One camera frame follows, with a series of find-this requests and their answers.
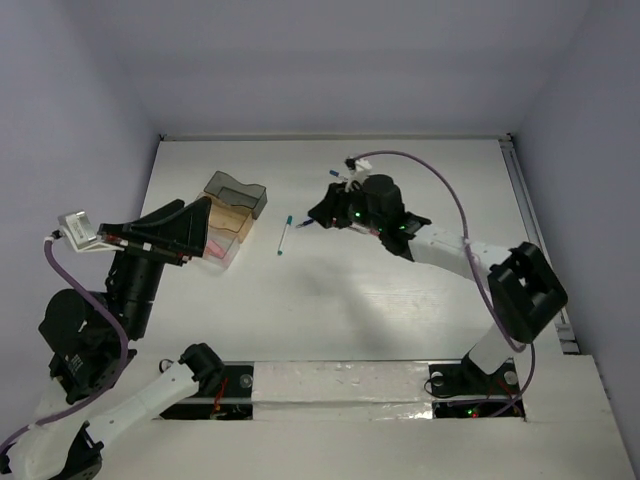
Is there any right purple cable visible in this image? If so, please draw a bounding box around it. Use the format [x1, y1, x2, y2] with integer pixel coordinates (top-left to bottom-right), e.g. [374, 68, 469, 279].
[357, 149, 537, 416]

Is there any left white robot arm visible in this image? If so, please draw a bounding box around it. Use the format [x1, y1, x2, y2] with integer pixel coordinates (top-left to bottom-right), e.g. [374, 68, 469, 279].
[1, 197, 227, 479]

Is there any blue ballpoint pen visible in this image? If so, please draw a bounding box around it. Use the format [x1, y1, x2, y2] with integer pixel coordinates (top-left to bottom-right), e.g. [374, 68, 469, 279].
[296, 219, 315, 228]

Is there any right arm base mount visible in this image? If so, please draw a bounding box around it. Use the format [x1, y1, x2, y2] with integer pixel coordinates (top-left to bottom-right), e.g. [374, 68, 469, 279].
[423, 360, 526, 419]

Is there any aluminium side rail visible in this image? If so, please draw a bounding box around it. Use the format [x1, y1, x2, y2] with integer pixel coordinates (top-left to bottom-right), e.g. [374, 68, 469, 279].
[498, 134, 581, 355]

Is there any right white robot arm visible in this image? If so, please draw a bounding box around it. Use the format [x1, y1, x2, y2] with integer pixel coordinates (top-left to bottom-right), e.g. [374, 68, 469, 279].
[308, 174, 568, 392]

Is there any clear plastic container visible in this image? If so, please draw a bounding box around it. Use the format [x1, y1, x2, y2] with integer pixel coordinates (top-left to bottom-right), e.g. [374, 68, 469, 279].
[203, 228, 240, 271]

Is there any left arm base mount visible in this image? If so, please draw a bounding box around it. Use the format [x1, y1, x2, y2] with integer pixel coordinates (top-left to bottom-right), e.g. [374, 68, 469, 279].
[159, 363, 254, 421]

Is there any blue capped white pen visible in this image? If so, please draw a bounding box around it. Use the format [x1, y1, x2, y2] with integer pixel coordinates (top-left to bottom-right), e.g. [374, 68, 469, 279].
[329, 170, 347, 181]

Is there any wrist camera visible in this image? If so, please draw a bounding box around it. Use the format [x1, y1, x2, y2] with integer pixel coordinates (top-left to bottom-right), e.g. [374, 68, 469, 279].
[58, 210, 111, 253]
[345, 157, 372, 191]

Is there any pink highlighter marker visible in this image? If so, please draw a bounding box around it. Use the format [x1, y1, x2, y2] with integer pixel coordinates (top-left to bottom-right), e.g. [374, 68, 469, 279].
[205, 240, 226, 258]

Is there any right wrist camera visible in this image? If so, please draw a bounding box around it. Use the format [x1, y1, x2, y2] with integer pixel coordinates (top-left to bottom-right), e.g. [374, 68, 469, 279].
[345, 157, 372, 191]

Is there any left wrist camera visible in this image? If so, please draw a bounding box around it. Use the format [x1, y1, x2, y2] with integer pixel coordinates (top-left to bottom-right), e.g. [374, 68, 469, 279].
[58, 210, 111, 253]

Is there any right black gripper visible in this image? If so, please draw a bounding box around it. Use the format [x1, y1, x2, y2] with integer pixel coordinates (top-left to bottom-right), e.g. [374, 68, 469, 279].
[305, 179, 384, 233]

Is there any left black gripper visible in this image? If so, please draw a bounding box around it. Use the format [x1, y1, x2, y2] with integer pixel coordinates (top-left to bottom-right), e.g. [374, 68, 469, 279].
[105, 193, 219, 334]

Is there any teal capped white pen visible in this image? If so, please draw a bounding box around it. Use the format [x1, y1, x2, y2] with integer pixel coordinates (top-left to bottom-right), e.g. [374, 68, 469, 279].
[276, 215, 293, 256]

